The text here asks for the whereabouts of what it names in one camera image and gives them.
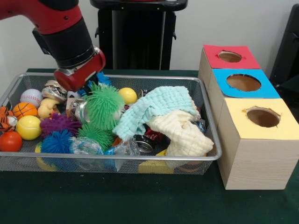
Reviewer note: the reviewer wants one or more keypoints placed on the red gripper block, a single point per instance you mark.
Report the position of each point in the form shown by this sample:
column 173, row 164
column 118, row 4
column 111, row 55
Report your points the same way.
column 79, row 72

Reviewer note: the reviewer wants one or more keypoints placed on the green spiky rubber ball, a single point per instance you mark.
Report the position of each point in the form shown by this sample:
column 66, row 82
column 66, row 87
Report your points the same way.
column 102, row 105

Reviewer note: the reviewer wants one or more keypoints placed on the mint knitted cloth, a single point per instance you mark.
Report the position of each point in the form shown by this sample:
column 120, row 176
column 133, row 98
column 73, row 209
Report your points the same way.
column 158, row 100

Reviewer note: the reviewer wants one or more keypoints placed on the cream knitted cloth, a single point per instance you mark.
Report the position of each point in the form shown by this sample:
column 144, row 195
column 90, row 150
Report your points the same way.
column 187, row 137

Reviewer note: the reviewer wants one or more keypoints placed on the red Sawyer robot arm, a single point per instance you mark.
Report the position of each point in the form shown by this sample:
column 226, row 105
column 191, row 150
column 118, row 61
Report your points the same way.
column 58, row 28

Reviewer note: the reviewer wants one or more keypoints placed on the wooden box with three holes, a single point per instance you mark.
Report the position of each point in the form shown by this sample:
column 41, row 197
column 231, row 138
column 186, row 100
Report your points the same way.
column 257, row 163

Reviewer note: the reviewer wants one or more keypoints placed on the blue fuzzy ball with eyes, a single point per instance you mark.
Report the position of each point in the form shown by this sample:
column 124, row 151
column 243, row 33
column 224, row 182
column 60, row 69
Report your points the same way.
column 104, row 79

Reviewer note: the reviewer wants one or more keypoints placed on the yellow duck plush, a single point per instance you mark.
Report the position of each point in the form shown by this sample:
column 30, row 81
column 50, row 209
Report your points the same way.
column 46, row 107

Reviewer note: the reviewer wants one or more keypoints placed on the white baseball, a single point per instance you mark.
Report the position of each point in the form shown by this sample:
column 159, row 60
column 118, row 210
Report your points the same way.
column 31, row 98

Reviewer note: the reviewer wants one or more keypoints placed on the purple spiky ball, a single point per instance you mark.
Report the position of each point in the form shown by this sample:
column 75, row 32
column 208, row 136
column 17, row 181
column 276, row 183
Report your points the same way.
column 58, row 124

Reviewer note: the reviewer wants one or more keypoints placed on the orange toy basketball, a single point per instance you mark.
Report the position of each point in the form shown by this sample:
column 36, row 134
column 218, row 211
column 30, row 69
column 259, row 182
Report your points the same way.
column 24, row 110

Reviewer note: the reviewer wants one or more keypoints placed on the blue spiky rubber ball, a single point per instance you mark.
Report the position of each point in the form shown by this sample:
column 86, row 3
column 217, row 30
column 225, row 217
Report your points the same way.
column 57, row 141

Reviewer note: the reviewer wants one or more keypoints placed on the yellow tennis ball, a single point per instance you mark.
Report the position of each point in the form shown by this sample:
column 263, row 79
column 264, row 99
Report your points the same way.
column 29, row 128

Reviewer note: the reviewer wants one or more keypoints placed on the red ball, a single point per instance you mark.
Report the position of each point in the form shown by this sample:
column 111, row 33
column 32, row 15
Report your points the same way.
column 10, row 141

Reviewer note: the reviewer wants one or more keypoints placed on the dark green tablecloth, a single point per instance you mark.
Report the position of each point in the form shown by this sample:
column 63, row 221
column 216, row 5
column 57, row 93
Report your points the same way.
column 140, row 198

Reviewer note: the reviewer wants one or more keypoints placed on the black flat panel stand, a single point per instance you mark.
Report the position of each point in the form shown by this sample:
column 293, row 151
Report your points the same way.
column 289, row 46

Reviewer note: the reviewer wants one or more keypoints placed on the green cloth covered side table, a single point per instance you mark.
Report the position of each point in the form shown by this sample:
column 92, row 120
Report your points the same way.
column 292, row 86

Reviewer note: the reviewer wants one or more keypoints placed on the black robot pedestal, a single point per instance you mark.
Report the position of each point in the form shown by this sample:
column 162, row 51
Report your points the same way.
column 140, row 35

